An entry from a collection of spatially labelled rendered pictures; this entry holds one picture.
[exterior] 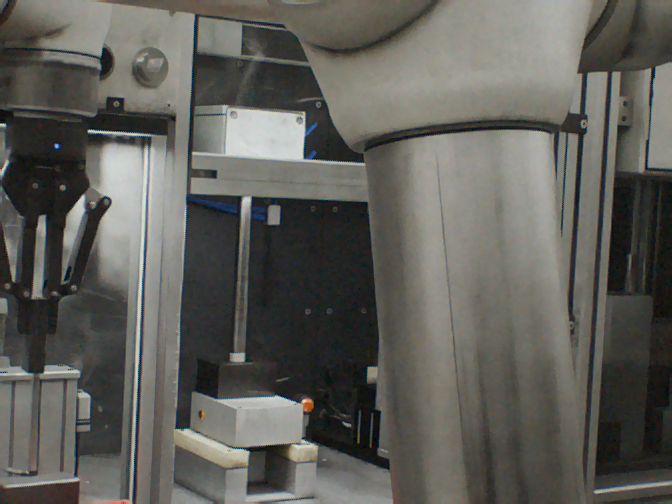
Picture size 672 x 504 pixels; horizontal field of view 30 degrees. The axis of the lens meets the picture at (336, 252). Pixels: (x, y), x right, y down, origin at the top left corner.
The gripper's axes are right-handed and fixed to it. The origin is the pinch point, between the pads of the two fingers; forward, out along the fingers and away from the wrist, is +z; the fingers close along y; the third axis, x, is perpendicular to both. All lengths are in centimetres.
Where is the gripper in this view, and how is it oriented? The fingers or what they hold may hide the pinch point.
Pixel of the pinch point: (34, 334)
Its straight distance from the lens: 121.3
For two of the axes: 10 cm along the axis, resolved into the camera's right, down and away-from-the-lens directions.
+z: -0.7, 10.0, 0.5
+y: -8.9, -0.4, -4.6
